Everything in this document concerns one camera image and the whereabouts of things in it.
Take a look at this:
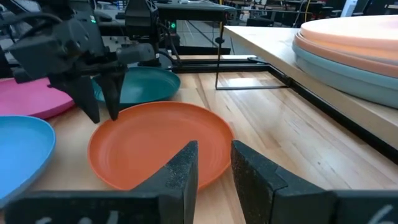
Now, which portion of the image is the orange plate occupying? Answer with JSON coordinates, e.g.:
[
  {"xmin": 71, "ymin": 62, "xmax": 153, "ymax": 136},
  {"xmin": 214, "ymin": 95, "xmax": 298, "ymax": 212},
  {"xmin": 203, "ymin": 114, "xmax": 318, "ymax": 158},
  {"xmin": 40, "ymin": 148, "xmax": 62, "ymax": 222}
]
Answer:
[{"xmin": 87, "ymin": 100, "xmax": 235, "ymax": 192}]

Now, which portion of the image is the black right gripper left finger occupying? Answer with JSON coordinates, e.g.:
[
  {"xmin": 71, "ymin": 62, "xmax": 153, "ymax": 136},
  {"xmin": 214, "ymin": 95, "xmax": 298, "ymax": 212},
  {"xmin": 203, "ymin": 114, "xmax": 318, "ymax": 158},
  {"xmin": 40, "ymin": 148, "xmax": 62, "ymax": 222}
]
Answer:
[{"xmin": 2, "ymin": 140, "xmax": 200, "ymax": 224}]

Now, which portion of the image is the terracotta plate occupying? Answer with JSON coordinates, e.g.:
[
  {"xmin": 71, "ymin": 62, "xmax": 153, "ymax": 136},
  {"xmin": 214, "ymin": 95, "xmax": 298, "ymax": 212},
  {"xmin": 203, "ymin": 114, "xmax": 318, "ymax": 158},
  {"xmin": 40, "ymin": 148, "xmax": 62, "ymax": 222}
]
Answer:
[{"xmin": 293, "ymin": 30, "xmax": 398, "ymax": 79}]

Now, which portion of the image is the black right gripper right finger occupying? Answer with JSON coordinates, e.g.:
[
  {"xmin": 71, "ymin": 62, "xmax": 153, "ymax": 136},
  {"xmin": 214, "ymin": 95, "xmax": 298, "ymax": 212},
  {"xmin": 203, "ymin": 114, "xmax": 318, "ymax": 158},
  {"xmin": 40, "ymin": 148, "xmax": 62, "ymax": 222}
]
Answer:
[{"xmin": 230, "ymin": 139, "xmax": 398, "ymax": 224}]

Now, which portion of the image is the beige plate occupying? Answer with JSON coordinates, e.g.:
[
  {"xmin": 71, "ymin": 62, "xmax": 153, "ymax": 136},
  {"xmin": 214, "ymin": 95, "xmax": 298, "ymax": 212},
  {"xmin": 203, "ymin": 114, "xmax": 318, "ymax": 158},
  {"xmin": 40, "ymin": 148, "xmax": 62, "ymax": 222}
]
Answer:
[{"xmin": 298, "ymin": 14, "xmax": 398, "ymax": 62}]

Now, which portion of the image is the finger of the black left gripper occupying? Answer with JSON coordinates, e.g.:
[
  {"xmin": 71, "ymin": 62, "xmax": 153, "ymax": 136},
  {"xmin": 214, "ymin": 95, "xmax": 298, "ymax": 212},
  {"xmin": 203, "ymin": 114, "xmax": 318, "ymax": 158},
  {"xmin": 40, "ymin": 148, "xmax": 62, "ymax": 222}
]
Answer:
[
  {"xmin": 98, "ymin": 66, "xmax": 129, "ymax": 122},
  {"xmin": 47, "ymin": 74, "xmax": 102, "ymax": 124}
]

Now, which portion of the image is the pink plate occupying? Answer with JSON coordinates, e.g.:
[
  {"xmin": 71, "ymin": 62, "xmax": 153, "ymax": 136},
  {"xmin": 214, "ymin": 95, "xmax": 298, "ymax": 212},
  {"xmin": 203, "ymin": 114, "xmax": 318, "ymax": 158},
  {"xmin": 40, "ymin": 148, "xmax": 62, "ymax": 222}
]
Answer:
[{"xmin": 0, "ymin": 77, "xmax": 76, "ymax": 121}]

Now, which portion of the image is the dark teal plate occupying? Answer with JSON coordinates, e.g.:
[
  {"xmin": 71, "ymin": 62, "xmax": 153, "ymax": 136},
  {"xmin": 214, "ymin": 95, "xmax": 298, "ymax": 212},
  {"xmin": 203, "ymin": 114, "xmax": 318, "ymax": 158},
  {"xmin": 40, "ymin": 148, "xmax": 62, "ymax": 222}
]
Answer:
[{"xmin": 91, "ymin": 65, "xmax": 182, "ymax": 110}]

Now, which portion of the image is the pale blue-grey plate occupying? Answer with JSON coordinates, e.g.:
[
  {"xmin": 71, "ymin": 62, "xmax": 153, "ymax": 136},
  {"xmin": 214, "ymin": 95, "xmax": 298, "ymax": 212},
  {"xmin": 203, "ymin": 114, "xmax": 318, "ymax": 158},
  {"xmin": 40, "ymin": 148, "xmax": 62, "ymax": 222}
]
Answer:
[{"xmin": 291, "ymin": 41, "xmax": 398, "ymax": 110}]

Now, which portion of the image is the black metal rig frame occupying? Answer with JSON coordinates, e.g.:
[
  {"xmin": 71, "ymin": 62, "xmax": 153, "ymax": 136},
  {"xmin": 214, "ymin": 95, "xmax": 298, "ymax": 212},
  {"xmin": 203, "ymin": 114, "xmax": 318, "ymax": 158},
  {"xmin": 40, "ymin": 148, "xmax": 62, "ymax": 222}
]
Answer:
[{"xmin": 171, "ymin": 56, "xmax": 272, "ymax": 75}]

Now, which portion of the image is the wooden shelf with black frame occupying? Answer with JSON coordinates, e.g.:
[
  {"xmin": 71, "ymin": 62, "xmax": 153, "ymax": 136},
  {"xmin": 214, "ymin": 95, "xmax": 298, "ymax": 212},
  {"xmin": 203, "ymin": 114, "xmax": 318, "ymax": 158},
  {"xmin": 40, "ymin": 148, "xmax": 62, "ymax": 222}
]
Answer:
[{"xmin": 215, "ymin": 24, "xmax": 398, "ymax": 166}]

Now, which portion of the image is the black desk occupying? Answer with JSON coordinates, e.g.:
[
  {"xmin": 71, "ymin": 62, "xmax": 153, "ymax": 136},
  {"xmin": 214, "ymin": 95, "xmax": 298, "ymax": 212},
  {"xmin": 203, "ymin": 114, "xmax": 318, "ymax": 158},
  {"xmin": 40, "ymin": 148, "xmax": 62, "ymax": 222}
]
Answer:
[{"xmin": 93, "ymin": 2, "xmax": 238, "ymax": 23}]

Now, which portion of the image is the blue plate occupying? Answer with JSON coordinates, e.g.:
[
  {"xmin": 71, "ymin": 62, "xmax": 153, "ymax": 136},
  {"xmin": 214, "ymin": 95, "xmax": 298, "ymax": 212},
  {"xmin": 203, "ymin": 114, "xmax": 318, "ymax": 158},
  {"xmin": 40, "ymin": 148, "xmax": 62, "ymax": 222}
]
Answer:
[{"xmin": 0, "ymin": 115, "xmax": 57, "ymax": 208}]

